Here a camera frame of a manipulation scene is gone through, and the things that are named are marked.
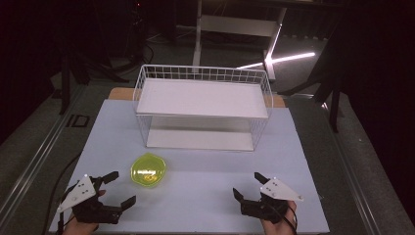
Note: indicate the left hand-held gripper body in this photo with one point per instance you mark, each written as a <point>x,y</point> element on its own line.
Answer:
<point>80,192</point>

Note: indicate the light blue table mat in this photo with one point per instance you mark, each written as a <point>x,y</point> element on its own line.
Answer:
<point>202,182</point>

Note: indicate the metal floor rail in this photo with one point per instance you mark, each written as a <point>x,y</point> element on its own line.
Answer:
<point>359,182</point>
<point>36,156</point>

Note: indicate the person's left hand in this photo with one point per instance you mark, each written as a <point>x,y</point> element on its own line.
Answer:
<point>80,228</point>

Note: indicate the yellow-green translucent plate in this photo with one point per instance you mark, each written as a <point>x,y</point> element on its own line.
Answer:
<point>148,170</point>

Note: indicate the black stand legs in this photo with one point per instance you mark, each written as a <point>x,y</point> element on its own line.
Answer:
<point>331,91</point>
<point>70,78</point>

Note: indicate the person's right hand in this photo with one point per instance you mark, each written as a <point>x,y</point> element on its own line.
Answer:
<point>280,228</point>

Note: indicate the white metal desk frame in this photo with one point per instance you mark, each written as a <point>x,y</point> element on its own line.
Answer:
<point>238,24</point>

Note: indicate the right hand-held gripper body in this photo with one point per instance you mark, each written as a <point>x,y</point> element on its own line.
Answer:
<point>280,192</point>

